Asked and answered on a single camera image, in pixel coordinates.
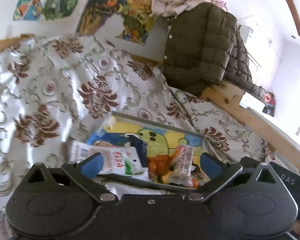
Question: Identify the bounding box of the dried fruit clear pack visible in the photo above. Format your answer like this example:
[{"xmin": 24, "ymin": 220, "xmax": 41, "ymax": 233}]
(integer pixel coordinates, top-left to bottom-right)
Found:
[{"xmin": 191, "ymin": 163, "xmax": 209, "ymax": 180}]

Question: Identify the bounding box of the white green red snack pouch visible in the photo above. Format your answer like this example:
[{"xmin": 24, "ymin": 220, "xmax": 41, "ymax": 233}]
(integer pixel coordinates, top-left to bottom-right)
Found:
[{"xmin": 70, "ymin": 141, "xmax": 143, "ymax": 176}]

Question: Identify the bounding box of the mixed nuts clear pack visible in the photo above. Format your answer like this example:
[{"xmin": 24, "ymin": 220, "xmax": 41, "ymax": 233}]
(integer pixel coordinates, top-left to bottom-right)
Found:
[{"xmin": 165, "ymin": 144, "xmax": 194, "ymax": 188}]

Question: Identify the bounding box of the dark blue snack bar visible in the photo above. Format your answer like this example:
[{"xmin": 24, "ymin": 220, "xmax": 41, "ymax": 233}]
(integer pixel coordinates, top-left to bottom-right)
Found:
[{"xmin": 125, "ymin": 134, "xmax": 148, "ymax": 167}]

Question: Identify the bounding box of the grey box with painted bottom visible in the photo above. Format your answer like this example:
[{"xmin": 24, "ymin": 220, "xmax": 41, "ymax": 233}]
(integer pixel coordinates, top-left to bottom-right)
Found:
[{"xmin": 86, "ymin": 112, "xmax": 210, "ymax": 192}]

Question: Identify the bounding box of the colourful patterned bag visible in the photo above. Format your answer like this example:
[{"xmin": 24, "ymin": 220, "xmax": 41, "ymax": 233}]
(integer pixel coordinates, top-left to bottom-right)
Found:
[{"xmin": 258, "ymin": 86, "xmax": 276, "ymax": 117}]

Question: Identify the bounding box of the floral patterned bedspread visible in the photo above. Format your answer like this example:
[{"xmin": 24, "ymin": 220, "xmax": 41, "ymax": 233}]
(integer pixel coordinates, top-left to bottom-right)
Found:
[{"xmin": 0, "ymin": 33, "xmax": 277, "ymax": 240}]

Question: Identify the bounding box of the olive quilted down jacket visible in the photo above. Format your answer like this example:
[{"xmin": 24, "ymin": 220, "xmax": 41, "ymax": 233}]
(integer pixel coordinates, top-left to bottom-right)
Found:
[{"xmin": 162, "ymin": 3, "xmax": 265, "ymax": 98}]

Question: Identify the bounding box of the landscape flower painting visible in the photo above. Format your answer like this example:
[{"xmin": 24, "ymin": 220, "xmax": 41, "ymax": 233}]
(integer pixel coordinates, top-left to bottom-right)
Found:
[{"xmin": 116, "ymin": 0, "xmax": 153, "ymax": 45}]

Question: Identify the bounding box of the swirly sun painting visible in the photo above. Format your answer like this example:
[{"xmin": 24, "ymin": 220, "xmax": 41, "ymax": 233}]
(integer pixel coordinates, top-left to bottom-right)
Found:
[{"xmin": 76, "ymin": 0, "xmax": 127, "ymax": 35}]

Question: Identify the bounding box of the anime girl poster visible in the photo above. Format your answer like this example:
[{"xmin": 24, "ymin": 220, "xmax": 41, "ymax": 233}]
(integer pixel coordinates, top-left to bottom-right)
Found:
[{"xmin": 12, "ymin": 0, "xmax": 46, "ymax": 21}]

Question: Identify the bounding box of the pink crumpled cloth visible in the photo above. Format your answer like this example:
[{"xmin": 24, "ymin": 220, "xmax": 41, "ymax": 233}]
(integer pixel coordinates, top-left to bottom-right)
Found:
[{"xmin": 150, "ymin": 0, "xmax": 228, "ymax": 18}]

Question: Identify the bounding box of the wooden bed frame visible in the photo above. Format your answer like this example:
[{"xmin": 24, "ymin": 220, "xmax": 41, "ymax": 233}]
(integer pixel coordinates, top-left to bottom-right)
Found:
[{"xmin": 0, "ymin": 33, "xmax": 300, "ymax": 181}]

